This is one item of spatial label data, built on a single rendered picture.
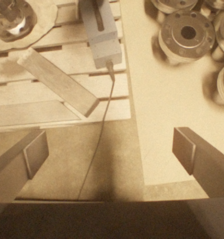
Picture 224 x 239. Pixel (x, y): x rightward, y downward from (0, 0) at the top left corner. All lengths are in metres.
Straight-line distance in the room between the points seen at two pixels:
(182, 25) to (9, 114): 0.97
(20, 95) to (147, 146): 0.75
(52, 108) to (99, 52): 0.36
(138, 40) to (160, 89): 0.34
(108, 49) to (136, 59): 0.30
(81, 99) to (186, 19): 0.63
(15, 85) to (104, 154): 0.62
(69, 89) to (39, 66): 0.20
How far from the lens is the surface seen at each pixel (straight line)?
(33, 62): 0.95
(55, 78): 0.87
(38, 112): 0.93
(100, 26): 0.82
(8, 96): 1.06
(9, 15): 1.10
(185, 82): 1.11
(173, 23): 0.96
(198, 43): 0.93
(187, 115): 1.06
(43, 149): 0.17
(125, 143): 0.98
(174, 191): 1.06
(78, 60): 0.97
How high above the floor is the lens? 0.98
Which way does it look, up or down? 82 degrees down
